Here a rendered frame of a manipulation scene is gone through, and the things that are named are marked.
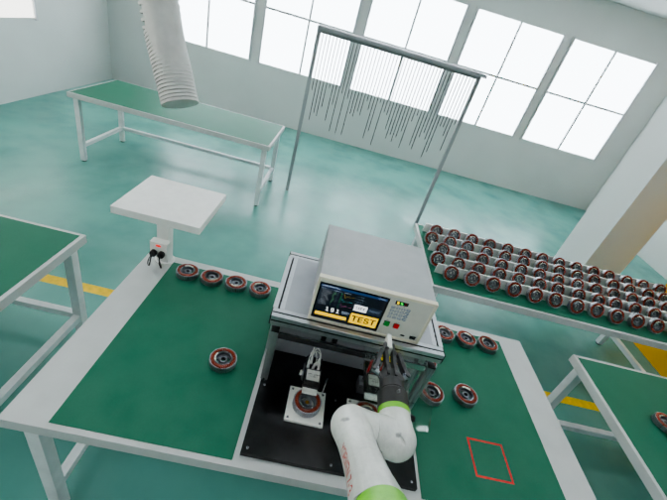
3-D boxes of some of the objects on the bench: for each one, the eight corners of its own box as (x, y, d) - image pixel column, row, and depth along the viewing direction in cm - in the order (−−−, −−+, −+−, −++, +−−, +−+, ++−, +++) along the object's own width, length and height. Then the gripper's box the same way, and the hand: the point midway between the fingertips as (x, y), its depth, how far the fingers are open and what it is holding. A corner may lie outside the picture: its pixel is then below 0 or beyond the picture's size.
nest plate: (322, 429, 140) (322, 427, 139) (283, 421, 138) (284, 419, 138) (325, 395, 152) (326, 393, 152) (290, 387, 151) (290, 385, 150)
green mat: (579, 531, 134) (579, 531, 134) (421, 499, 130) (421, 498, 130) (498, 341, 214) (498, 341, 214) (399, 316, 209) (399, 316, 209)
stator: (474, 412, 167) (478, 408, 165) (452, 402, 168) (455, 397, 166) (473, 393, 176) (477, 388, 174) (452, 383, 177) (455, 379, 176)
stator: (238, 354, 160) (239, 349, 158) (232, 376, 151) (233, 370, 149) (212, 350, 159) (213, 344, 157) (204, 371, 149) (205, 365, 147)
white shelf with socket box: (195, 308, 176) (200, 228, 152) (116, 290, 173) (109, 205, 149) (218, 267, 206) (226, 194, 182) (152, 250, 203) (151, 175, 179)
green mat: (231, 459, 125) (231, 459, 124) (48, 422, 120) (48, 422, 120) (283, 289, 204) (283, 289, 204) (174, 262, 199) (174, 262, 199)
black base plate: (415, 491, 131) (417, 488, 130) (239, 455, 126) (240, 451, 125) (403, 382, 171) (405, 379, 170) (269, 351, 166) (269, 347, 165)
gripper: (367, 396, 112) (367, 339, 132) (408, 406, 113) (401, 347, 133) (375, 381, 108) (373, 324, 128) (417, 391, 109) (409, 333, 129)
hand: (388, 343), depth 128 cm, fingers closed
